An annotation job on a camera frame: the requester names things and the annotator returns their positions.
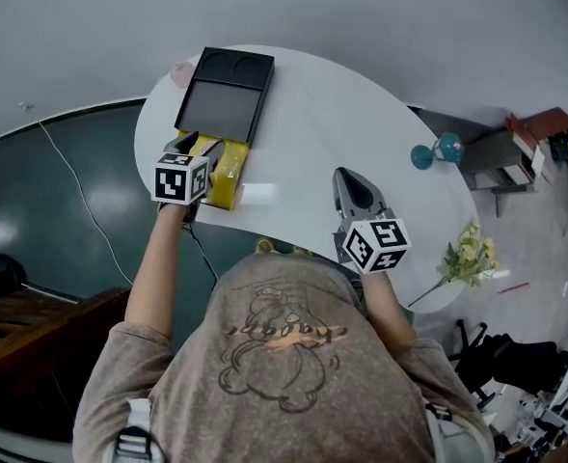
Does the person's grey printed shirt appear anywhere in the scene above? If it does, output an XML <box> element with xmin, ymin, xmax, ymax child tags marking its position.
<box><xmin>72</xmin><ymin>253</ymin><xmax>497</xmax><ymax>463</ymax></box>

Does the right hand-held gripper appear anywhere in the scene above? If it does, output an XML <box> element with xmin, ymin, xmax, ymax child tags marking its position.
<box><xmin>332</xmin><ymin>166</ymin><xmax>414</xmax><ymax>275</ymax></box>

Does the brown cardboard box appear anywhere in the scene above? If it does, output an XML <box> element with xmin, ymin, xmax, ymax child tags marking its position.
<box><xmin>504</xmin><ymin>107</ymin><xmax>568</xmax><ymax>158</ymax></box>

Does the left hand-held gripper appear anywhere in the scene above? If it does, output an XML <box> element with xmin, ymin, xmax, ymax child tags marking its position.
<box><xmin>150</xmin><ymin>130</ymin><xmax>228</xmax><ymax>221</ymax></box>

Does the white floor cable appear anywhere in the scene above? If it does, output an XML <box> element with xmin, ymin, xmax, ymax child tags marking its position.
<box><xmin>39</xmin><ymin>121</ymin><xmax>134</xmax><ymax>286</ymax></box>

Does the person's right forearm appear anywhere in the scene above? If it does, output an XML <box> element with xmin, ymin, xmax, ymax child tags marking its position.
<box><xmin>360</xmin><ymin>270</ymin><xmax>418</xmax><ymax>344</ymax></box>

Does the black office chair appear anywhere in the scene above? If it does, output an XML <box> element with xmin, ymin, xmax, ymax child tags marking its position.
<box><xmin>449</xmin><ymin>318</ymin><xmax>568</xmax><ymax>412</ymax></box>

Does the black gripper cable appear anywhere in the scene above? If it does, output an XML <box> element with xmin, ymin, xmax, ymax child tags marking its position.
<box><xmin>185</xmin><ymin>218</ymin><xmax>220</xmax><ymax>289</ymax></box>

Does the white backpack strap with buckle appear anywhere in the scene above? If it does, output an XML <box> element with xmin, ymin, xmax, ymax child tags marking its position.
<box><xmin>114</xmin><ymin>397</ymin><xmax>167</xmax><ymax>463</ymax></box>

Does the white shelf unit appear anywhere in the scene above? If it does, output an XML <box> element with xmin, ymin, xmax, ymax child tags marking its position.
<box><xmin>514</xmin><ymin>349</ymin><xmax>568</xmax><ymax>452</ymax></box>

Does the dark wooden furniture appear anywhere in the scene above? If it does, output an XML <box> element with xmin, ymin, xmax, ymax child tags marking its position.
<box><xmin>0</xmin><ymin>285</ymin><xmax>133</xmax><ymax>433</ymax></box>

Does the white curved table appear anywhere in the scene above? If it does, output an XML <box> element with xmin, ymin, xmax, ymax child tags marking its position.
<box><xmin>133</xmin><ymin>43</ymin><xmax>480</xmax><ymax>313</ymax></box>

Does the black box with yellow drawer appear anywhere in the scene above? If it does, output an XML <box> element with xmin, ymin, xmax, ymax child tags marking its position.
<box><xmin>173</xmin><ymin>45</ymin><xmax>277</xmax><ymax>211</ymax></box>

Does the grey open cabinet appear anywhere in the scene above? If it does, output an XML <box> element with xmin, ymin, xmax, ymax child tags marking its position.
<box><xmin>459</xmin><ymin>127</ymin><xmax>540</xmax><ymax>195</ymax></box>

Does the person's left forearm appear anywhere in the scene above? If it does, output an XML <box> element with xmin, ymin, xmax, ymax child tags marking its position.
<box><xmin>123</xmin><ymin>201</ymin><xmax>193</xmax><ymax>340</ymax></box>

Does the yellow flower bouquet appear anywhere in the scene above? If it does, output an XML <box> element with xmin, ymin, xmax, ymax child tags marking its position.
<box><xmin>407</xmin><ymin>219</ymin><xmax>500</xmax><ymax>308</ymax></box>

